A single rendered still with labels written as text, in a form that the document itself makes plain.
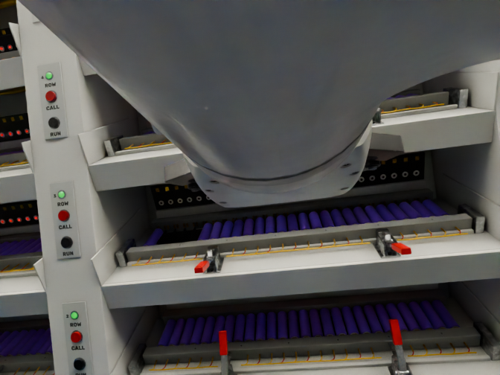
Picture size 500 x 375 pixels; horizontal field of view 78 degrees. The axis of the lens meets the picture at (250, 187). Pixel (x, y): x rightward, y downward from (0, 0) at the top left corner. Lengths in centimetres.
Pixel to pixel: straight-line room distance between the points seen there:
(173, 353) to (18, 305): 27
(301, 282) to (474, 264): 24
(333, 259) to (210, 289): 19
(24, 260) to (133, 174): 29
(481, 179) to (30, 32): 76
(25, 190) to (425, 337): 70
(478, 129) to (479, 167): 7
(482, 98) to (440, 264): 25
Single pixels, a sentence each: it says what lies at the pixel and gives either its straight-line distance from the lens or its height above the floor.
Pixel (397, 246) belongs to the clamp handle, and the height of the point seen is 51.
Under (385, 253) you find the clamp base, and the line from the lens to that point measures 50.
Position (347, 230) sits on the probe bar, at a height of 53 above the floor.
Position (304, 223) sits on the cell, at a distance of 55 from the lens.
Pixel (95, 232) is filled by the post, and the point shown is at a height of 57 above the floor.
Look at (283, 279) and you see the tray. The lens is 48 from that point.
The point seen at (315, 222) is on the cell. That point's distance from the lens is 56.
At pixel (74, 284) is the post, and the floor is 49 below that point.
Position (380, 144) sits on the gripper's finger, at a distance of 22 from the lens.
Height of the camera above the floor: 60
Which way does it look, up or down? 1 degrees up
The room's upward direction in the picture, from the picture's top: 7 degrees counter-clockwise
